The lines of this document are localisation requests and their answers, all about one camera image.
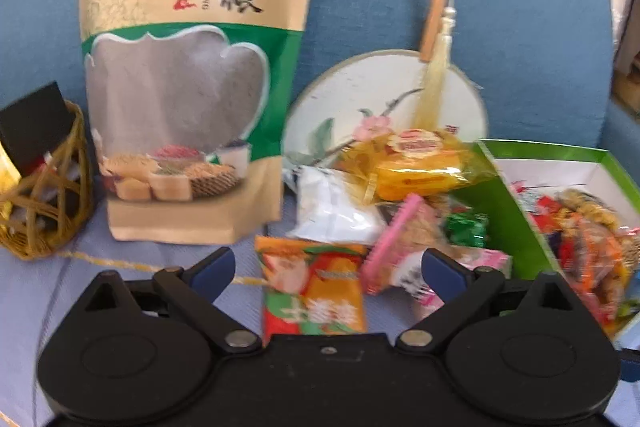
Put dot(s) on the woven bamboo basket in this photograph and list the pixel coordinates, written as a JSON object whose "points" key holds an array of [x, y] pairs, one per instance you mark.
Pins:
{"points": [[52, 204]]}

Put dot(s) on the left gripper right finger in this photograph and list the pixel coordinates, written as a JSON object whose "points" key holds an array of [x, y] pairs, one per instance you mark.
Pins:
{"points": [[465, 294]]}

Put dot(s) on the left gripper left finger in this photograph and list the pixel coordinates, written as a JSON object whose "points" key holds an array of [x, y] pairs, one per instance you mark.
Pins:
{"points": [[192, 293]]}

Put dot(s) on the orange green snack packet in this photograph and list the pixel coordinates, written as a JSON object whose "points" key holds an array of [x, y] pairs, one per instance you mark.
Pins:
{"points": [[311, 288]]}

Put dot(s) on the white snack packet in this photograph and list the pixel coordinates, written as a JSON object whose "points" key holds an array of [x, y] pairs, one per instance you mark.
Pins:
{"points": [[327, 210]]}

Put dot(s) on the blue sofa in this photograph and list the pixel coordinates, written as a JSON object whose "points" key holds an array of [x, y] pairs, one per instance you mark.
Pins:
{"points": [[544, 66]]}

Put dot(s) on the green candy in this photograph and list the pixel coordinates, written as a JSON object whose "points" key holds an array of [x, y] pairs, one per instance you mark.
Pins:
{"points": [[466, 228]]}

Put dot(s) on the round white painted fan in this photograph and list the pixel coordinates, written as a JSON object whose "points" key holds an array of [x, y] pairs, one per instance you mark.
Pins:
{"points": [[386, 89]]}

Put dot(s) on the black card in basket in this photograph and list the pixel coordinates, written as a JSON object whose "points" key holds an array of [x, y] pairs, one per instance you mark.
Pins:
{"points": [[34, 125]]}

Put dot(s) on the green white cardboard box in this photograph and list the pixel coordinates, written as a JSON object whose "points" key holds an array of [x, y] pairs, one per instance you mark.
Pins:
{"points": [[567, 208]]}

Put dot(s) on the large beige grain bag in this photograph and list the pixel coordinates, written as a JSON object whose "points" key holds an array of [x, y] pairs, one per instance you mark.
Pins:
{"points": [[187, 101]]}

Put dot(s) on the yellow cake snack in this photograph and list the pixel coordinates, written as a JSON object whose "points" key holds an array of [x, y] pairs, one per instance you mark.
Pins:
{"points": [[394, 165]]}

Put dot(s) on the pink snack packet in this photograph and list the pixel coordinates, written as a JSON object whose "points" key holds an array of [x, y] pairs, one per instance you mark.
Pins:
{"points": [[395, 259]]}

